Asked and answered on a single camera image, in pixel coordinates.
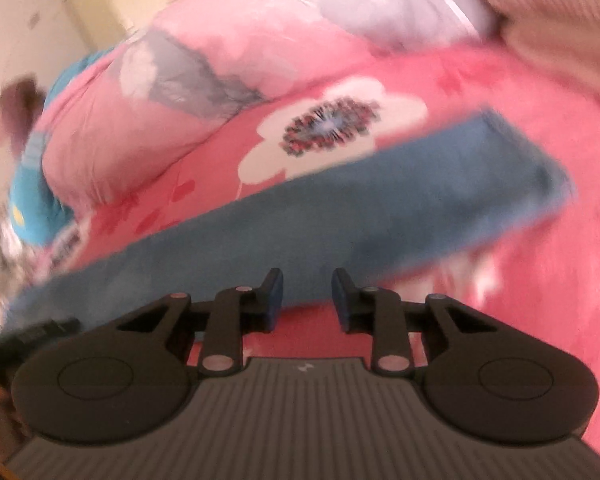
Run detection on blue denim jeans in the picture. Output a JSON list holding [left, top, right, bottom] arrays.
[[3, 110, 572, 335]]

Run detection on red floral bed blanket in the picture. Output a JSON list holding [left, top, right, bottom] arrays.
[[29, 41, 600, 466]]

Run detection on person in purple top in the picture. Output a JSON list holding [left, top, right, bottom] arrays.
[[0, 74, 46, 159]]

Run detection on pink floral duvet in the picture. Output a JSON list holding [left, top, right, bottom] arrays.
[[34, 0, 496, 210]]

